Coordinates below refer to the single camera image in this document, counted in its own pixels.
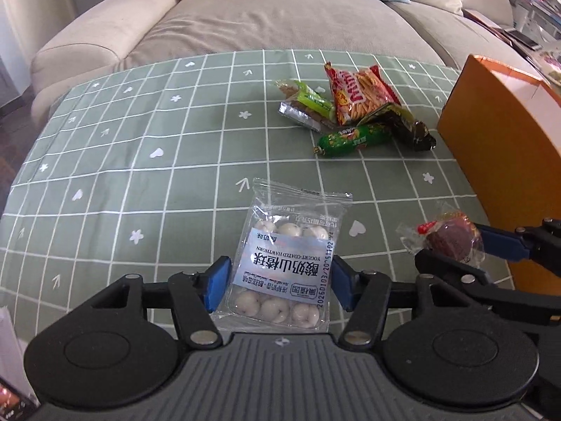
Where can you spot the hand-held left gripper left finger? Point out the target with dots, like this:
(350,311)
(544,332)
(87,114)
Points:
(218,283)

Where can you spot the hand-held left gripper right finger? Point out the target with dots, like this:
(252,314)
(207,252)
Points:
(342,283)

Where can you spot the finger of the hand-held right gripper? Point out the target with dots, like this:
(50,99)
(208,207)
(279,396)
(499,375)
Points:
(442,265)
(504,243)

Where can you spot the round red candy packet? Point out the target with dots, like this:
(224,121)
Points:
(449,239)

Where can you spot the clear packet of white balls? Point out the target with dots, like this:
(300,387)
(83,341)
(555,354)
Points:
(280,250)

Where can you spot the orange cardboard box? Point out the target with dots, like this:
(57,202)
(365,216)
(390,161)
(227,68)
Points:
(495,140)

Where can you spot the dark crinkled snack wrapper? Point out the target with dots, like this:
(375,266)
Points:
(407,127)

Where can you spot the green sausage packet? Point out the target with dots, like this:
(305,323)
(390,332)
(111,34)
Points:
(350,139)

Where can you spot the green checked tablecloth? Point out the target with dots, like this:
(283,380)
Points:
(131,140)

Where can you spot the silver snack packet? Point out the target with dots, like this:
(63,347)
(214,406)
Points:
(298,116)

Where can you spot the green snack bar packet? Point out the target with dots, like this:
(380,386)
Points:
(313,101)

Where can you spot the printed cloth bag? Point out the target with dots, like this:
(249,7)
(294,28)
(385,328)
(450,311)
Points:
(551,63)

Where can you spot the red striped snack bag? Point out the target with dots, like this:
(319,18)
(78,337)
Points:
(355,94)

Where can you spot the smartphone with lit screen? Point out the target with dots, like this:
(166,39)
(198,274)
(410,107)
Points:
(15,401)

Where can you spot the white desk rack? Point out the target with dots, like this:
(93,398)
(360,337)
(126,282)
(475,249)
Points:
(532,4)

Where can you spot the beige sofa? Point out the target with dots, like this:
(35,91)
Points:
(219,22)

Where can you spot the smartphone with white frame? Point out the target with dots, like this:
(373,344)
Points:
(525,39)

